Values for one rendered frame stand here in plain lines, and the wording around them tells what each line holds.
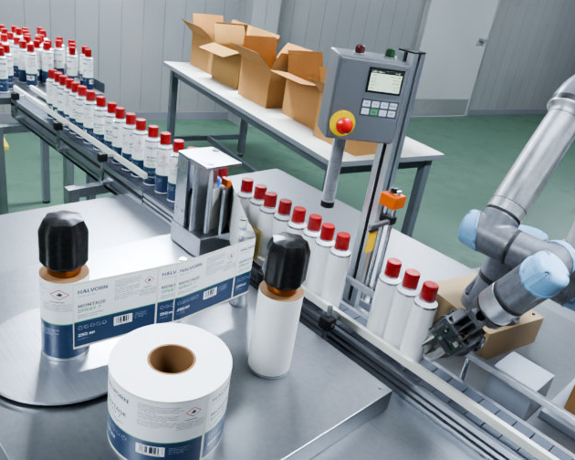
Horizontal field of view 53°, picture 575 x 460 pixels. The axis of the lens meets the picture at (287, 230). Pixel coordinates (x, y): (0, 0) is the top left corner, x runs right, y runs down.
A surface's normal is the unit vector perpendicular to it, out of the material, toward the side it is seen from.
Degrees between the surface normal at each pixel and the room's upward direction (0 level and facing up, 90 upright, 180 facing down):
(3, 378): 0
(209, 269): 90
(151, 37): 90
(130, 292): 90
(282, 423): 0
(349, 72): 90
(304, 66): 74
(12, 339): 0
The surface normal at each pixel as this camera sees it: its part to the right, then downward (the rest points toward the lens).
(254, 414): 0.15, -0.89
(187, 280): 0.72, 0.39
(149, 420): -0.13, 0.41
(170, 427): 0.16, 0.45
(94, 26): 0.53, 0.44
